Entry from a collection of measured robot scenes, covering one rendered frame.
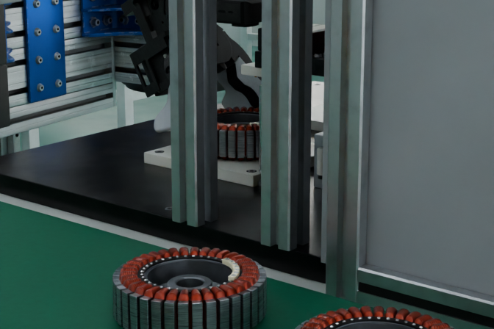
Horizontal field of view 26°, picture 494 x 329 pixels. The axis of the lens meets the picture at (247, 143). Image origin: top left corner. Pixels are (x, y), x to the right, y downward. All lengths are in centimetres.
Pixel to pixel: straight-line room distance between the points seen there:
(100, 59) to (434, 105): 116
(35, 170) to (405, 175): 47
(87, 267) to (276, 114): 20
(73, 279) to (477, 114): 35
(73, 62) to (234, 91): 64
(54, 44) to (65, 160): 61
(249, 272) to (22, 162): 45
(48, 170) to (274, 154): 34
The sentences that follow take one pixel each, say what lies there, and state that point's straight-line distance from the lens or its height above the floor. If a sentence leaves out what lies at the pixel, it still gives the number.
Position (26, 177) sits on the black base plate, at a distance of 111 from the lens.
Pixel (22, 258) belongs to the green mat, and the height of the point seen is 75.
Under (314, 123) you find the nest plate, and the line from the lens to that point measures 129.
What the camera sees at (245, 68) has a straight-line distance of 109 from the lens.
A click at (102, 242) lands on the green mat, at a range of 96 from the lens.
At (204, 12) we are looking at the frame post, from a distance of 91.
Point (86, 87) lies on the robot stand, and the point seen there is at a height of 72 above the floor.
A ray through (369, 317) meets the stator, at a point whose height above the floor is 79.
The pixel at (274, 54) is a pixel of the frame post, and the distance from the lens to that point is 85.
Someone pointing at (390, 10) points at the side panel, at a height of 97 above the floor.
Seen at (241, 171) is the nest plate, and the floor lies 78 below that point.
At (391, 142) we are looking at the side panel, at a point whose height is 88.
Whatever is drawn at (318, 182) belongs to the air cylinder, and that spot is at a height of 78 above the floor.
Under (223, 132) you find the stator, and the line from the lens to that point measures 109.
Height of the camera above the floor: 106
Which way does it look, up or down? 14 degrees down
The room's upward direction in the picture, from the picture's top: straight up
